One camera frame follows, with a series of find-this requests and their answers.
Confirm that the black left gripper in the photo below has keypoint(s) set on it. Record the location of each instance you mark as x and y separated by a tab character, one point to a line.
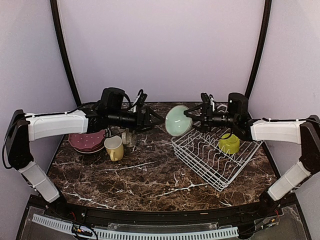
145	122

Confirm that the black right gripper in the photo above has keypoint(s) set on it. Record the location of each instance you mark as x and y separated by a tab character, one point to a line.
206	111

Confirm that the light teal bowl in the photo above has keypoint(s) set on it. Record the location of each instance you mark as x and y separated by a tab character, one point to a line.
176	123

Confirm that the patterned beige tall mug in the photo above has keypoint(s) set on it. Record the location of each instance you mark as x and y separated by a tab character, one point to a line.
129	139

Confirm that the yellow mug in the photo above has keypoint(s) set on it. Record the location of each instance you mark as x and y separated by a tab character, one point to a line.
115	148

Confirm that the lime green bowl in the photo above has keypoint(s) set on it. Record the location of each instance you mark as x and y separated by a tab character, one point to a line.
229	144

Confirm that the pink polka dot plate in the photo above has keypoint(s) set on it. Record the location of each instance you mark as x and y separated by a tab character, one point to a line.
87	142

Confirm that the red teal floral plate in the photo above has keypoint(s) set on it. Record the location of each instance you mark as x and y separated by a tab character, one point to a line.
92	151

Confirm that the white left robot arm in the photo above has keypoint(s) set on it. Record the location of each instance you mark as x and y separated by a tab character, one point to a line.
25	128

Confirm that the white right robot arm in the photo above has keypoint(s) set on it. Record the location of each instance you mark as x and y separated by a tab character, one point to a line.
304	132

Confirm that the white wire dish rack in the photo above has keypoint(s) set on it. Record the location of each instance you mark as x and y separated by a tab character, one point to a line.
216	166

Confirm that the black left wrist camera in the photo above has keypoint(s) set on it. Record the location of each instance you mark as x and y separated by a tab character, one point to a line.
112	98

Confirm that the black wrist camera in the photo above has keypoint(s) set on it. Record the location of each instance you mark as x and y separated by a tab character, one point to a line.
237	103
112	98

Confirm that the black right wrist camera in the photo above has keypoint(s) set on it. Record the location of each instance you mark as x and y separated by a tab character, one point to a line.
237	103

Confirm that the black front table rail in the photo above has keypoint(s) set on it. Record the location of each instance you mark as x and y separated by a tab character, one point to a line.
246	217

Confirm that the white slotted cable duct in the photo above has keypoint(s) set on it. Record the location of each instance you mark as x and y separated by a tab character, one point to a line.
117	231

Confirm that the black left corner post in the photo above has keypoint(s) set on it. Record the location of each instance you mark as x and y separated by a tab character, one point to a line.
63	51

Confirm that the black corner post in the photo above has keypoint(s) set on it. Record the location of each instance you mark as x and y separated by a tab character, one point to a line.
63	51
259	48

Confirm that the black right corner post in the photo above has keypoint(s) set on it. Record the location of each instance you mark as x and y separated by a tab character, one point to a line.
259	48

